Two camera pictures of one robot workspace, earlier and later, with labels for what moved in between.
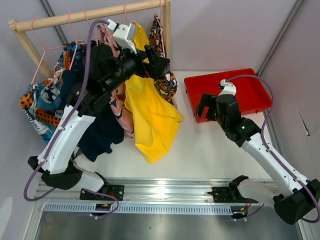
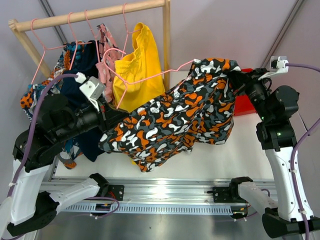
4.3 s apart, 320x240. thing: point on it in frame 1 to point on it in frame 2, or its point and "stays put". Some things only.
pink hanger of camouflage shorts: x=161 y=27 to x=140 y=81
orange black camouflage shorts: x=166 y=84 to x=199 y=110
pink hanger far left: x=45 y=49 stays put
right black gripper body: x=212 y=113 to x=252 y=87
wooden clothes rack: x=18 y=25 stays put
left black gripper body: x=149 y=69 to x=102 y=112
